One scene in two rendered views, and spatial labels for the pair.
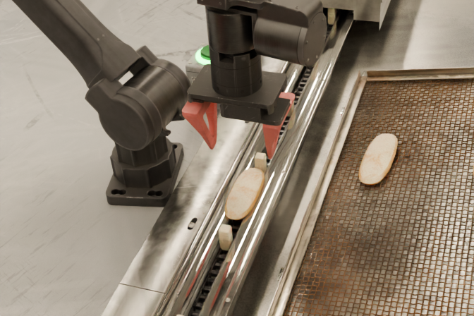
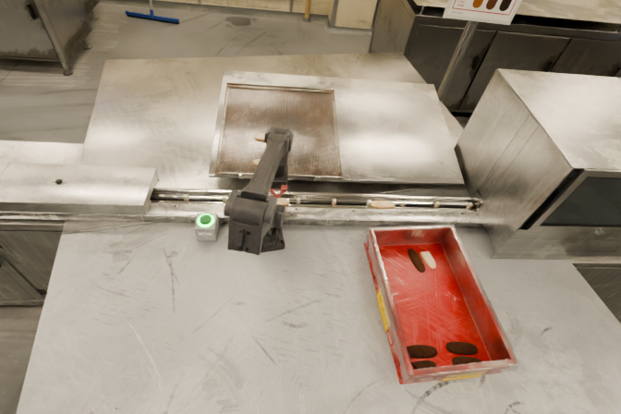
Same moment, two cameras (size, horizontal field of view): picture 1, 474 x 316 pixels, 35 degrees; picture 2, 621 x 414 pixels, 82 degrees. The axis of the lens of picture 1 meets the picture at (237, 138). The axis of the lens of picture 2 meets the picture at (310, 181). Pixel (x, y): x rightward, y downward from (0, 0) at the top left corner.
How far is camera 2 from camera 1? 1.39 m
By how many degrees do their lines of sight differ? 81
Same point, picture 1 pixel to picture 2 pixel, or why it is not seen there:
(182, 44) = (159, 261)
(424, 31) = not seen: hidden behind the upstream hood
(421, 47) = (164, 173)
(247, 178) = not seen: hidden behind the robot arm
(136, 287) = (326, 215)
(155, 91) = not seen: hidden behind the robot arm
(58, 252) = (311, 253)
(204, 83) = (280, 178)
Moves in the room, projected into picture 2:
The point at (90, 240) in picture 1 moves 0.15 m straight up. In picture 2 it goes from (303, 246) to (308, 221)
